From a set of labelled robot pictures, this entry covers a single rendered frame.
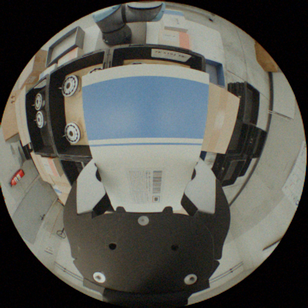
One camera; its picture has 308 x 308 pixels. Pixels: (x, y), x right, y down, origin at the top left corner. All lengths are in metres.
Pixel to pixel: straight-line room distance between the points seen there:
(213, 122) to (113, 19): 0.59
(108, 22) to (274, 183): 3.29
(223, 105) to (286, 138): 2.53
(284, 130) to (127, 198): 2.94
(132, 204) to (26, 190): 3.28
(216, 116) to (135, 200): 0.42
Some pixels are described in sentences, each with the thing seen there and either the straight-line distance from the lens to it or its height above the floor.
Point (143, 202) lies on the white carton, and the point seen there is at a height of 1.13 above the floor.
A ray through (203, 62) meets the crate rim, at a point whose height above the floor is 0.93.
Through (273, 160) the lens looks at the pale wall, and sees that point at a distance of 2.98.
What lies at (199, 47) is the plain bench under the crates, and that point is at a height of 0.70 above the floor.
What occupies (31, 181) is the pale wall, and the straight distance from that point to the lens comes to 3.45.
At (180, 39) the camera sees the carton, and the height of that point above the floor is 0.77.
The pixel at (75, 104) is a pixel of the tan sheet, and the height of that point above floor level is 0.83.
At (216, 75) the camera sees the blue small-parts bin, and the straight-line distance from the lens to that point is 0.69.
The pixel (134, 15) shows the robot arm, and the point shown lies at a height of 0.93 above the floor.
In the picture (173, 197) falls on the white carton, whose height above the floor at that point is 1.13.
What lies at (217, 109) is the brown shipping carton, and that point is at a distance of 0.46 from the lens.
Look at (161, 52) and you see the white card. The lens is 0.37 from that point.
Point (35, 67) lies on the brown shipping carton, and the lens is 0.99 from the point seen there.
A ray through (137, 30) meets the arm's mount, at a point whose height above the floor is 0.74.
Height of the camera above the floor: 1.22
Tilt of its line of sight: 61 degrees down
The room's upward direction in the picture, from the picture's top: 176 degrees clockwise
